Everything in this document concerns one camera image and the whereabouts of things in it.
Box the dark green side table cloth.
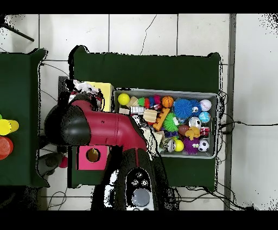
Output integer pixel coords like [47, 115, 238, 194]
[0, 48, 50, 188]

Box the large blue spiky ball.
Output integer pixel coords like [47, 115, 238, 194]
[173, 98, 194, 120]

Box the black power cable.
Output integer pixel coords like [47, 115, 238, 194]
[218, 120, 278, 135]

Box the cream muslin cloth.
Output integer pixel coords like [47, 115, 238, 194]
[141, 127, 163, 155]

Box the small orange basketball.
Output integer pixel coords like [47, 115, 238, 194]
[161, 95, 175, 108]

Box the yellow plastic cup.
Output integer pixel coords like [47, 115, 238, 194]
[0, 118, 20, 136]

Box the black tripod leg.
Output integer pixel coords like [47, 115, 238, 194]
[0, 20, 35, 42]

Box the wooden box with three holes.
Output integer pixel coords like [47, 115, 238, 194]
[77, 81, 115, 171]

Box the large yellow ball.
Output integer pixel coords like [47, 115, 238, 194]
[117, 93, 130, 106]

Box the clear mesh bin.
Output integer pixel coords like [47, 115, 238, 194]
[112, 87, 218, 159]

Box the red plastic cup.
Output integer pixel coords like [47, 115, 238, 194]
[0, 136, 14, 161]

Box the white cloth with colourful spots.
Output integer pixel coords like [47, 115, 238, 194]
[69, 79, 104, 103]

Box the brown plush teddy bear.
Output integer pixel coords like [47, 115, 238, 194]
[185, 126, 201, 140]

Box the ridged wooden block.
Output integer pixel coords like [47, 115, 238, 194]
[143, 108, 158, 124]

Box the black padded upright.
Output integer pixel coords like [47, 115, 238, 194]
[58, 75, 70, 94]

